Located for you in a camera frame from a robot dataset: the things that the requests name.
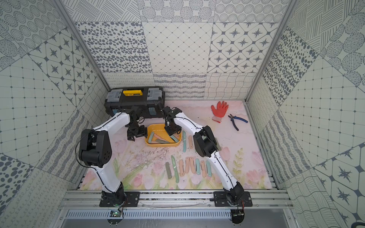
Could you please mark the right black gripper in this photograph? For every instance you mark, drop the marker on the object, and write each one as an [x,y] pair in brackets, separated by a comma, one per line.
[169,132]

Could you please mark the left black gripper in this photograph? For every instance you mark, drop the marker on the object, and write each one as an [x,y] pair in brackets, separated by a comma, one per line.
[135,131]

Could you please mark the long teal knife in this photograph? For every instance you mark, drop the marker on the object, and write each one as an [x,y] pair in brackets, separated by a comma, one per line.
[184,138]

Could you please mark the yellow plastic storage box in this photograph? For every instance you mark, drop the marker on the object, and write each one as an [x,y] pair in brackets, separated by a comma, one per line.
[161,138]

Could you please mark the pale pink knife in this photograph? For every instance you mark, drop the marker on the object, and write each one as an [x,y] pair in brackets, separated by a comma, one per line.
[187,165]

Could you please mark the grey green knife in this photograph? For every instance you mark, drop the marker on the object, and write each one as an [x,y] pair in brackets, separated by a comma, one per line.
[168,170]

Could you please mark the light teal knife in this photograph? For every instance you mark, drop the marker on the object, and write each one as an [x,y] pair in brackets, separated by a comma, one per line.
[198,168]

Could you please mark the beige pink knife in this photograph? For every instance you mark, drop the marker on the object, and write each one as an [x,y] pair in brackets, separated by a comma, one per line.
[181,168]

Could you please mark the long green knife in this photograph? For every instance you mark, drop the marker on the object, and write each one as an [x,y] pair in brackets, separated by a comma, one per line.
[175,169]

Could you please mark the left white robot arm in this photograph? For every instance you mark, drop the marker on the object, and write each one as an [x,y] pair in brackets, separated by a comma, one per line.
[95,151]

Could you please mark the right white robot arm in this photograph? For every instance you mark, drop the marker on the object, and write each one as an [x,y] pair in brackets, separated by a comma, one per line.
[206,146]

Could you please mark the black plastic toolbox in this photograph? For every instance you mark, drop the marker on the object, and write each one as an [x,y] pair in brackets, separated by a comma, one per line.
[151,99]

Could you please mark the floral pink table mat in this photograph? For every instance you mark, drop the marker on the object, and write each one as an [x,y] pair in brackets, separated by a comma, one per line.
[142,167]

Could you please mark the red work glove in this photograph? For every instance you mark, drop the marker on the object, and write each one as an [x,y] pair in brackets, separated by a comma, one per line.
[219,111]

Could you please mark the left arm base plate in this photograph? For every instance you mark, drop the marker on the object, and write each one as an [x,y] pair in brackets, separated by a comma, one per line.
[126,199]

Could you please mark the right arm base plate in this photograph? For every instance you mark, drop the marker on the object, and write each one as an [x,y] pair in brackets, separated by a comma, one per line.
[224,199]

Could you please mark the aluminium frame rail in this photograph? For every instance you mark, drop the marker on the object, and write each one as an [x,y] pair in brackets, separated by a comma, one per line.
[184,199]

